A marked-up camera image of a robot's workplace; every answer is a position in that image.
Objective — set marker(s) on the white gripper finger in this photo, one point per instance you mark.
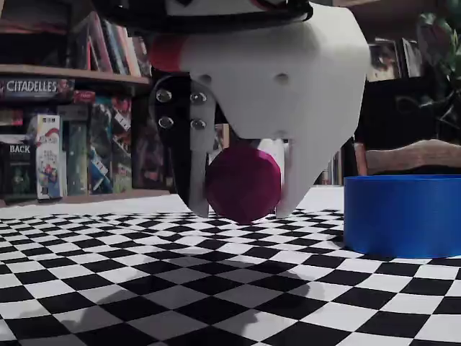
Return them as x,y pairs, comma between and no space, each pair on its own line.
309,162

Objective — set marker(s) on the black white checkered mat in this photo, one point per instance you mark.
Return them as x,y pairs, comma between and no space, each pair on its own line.
108,252

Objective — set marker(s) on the white tall game box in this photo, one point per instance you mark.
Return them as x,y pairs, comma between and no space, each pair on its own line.
50,155

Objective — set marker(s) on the black Back game box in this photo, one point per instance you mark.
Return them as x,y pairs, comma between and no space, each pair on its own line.
18,162

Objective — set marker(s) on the green leafy houseplant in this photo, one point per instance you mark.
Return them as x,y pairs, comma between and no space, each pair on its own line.
436,32

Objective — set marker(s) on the green game box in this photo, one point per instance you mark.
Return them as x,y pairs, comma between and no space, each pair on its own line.
77,158

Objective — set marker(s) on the black cabinet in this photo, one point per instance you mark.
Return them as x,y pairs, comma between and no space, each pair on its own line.
396,108

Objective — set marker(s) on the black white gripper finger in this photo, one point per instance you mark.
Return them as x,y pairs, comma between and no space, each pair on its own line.
180,144

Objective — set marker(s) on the blue round box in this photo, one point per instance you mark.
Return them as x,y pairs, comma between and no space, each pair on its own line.
403,216

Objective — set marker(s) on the small red box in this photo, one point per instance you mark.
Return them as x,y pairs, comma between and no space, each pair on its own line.
84,96

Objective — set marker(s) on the pink faceted ball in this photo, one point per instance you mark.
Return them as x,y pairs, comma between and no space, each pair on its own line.
241,184

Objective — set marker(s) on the wooden bookshelf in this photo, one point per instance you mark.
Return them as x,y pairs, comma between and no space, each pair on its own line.
90,74

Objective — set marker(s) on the Citadelles board game box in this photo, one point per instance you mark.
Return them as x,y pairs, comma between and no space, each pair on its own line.
32,88

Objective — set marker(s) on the brown wooden chair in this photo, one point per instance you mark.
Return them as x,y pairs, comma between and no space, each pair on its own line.
396,158

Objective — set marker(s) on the dark framed picture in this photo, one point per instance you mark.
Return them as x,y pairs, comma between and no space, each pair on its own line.
410,57
381,59

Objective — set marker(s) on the upright book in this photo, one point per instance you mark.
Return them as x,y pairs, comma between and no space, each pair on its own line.
115,47
138,54
95,43

